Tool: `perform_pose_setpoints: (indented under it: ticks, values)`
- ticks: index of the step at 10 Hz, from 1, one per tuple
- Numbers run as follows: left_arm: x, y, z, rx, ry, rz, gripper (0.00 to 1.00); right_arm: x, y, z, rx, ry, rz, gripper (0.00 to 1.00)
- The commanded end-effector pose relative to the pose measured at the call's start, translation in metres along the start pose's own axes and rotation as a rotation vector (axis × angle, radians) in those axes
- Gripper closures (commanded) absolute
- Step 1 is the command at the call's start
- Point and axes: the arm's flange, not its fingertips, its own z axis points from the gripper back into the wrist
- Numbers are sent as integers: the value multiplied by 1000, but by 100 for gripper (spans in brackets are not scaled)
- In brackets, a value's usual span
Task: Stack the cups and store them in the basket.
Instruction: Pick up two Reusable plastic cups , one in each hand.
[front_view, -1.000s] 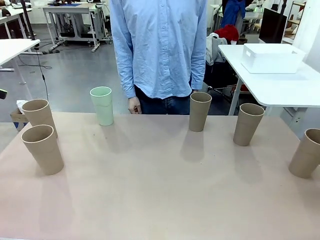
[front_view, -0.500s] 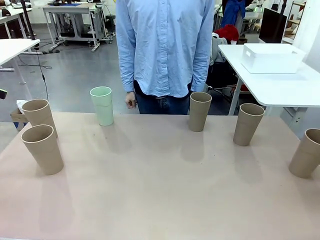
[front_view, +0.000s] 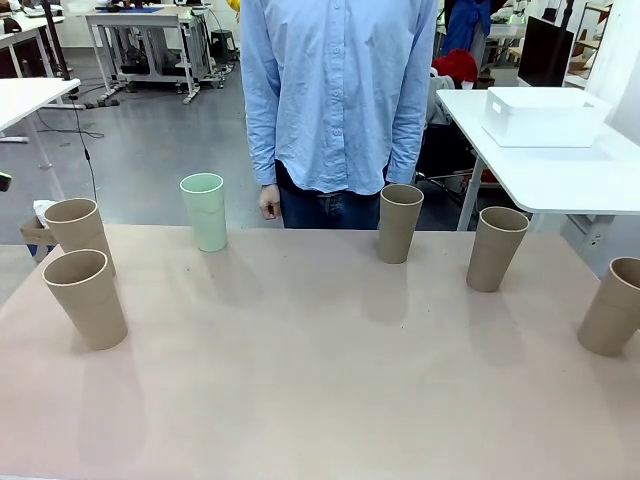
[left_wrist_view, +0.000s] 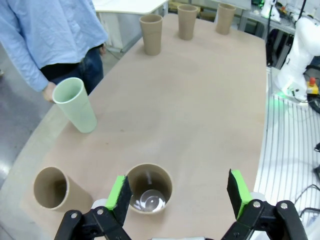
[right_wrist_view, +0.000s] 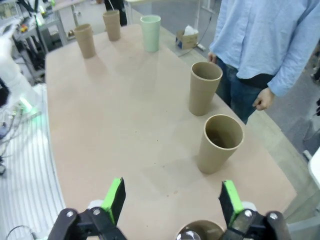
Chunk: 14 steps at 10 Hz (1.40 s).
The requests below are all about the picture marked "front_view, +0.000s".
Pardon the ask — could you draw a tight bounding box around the black floor cable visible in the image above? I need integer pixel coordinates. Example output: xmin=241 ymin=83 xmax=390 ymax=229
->
xmin=69 ymin=93 xmax=105 ymax=207

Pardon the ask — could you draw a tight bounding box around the white plastic basket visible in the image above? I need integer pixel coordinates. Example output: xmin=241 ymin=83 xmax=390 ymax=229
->
xmin=481 ymin=86 xmax=613 ymax=149

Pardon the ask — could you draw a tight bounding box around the black stand pole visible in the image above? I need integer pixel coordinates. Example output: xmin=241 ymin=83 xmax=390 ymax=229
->
xmin=40 ymin=0 xmax=74 ymax=82

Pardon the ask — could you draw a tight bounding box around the tan paper cup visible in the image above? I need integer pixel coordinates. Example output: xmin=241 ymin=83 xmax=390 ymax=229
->
xmin=42 ymin=248 xmax=129 ymax=352
xmin=44 ymin=197 xmax=117 ymax=278
xmin=465 ymin=206 xmax=531 ymax=294
xmin=576 ymin=256 xmax=640 ymax=358
xmin=376 ymin=183 xmax=426 ymax=265

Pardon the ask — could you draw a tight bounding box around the white crumpled tissue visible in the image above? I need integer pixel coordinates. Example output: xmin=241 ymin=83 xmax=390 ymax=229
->
xmin=32 ymin=198 xmax=57 ymax=224

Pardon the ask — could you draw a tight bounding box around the person's left forearm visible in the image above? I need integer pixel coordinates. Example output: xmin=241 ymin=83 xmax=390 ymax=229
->
xmin=385 ymin=92 xmax=431 ymax=184

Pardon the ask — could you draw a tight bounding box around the white table with rounded corner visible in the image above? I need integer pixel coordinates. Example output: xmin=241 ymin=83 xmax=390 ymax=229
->
xmin=435 ymin=87 xmax=640 ymax=281

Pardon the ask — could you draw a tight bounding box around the person's right hand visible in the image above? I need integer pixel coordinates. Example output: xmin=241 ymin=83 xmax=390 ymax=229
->
xmin=257 ymin=183 xmax=283 ymax=222

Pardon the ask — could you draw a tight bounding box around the grey metal workbench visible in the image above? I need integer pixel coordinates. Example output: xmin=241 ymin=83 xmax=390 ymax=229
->
xmin=84 ymin=3 xmax=222 ymax=106

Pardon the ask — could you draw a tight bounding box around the white side table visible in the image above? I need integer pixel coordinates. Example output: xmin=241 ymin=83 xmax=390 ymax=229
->
xmin=0 ymin=77 xmax=82 ymax=170

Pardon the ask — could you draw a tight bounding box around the red cloth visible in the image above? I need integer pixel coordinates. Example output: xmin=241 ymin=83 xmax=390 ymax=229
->
xmin=431 ymin=48 xmax=479 ymax=84

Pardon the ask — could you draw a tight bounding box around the black computer monitor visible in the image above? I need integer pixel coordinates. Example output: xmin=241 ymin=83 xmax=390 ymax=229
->
xmin=516 ymin=14 xmax=576 ymax=89

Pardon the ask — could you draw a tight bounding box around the white desk with dark frame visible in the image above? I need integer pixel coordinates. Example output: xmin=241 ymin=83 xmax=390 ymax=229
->
xmin=0 ymin=12 xmax=67 ymax=79

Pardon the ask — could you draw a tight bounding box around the blue jacket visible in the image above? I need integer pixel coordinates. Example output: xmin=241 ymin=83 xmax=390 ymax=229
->
xmin=445 ymin=0 xmax=494 ymax=59

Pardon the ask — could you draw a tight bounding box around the cardboard box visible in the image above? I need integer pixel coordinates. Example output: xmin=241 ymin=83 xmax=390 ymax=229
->
xmin=19 ymin=214 xmax=59 ymax=263

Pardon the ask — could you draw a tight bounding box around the person in blue shirt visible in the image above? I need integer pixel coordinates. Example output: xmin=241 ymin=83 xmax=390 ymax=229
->
xmin=239 ymin=0 xmax=441 ymax=231

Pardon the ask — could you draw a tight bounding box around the pale green cup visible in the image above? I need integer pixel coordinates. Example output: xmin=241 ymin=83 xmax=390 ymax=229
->
xmin=179 ymin=172 xmax=229 ymax=253

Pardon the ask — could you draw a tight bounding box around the person's right forearm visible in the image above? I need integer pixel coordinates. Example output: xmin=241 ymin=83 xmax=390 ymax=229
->
xmin=243 ymin=94 xmax=282 ymax=188

